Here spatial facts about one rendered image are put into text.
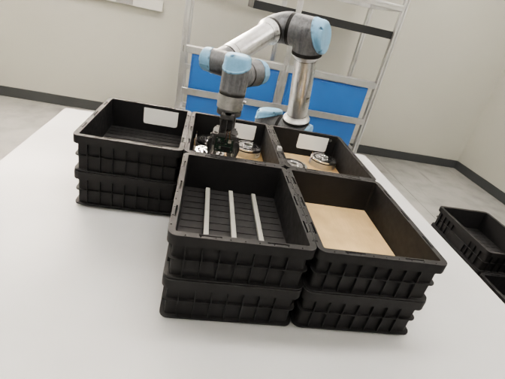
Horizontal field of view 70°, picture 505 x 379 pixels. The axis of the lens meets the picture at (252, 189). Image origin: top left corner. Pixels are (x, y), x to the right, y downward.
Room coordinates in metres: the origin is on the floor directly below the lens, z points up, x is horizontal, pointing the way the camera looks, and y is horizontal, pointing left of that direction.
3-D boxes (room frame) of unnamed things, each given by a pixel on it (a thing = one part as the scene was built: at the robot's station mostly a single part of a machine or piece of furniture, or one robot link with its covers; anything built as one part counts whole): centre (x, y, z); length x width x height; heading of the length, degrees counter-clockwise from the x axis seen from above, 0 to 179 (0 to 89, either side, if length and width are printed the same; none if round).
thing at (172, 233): (0.77, 0.03, 0.92); 0.40 x 0.30 x 0.02; 11
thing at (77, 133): (1.11, 0.40, 0.92); 0.40 x 0.30 x 0.02; 11
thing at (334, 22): (3.41, -0.23, 1.32); 1.20 x 0.45 x 0.06; 102
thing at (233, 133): (1.02, 0.12, 0.99); 0.09 x 0.08 x 0.12; 5
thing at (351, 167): (1.22, -0.19, 0.87); 0.40 x 0.30 x 0.11; 11
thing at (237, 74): (1.03, 0.12, 1.15); 0.09 x 0.08 x 0.11; 156
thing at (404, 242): (0.83, -0.27, 0.87); 0.40 x 0.30 x 0.11; 11
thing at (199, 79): (3.05, 0.35, 0.60); 0.72 x 0.03 x 0.56; 102
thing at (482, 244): (1.61, -1.17, 0.37); 0.40 x 0.30 x 0.45; 12
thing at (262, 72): (1.13, 0.09, 1.15); 0.11 x 0.11 x 0.08; 66
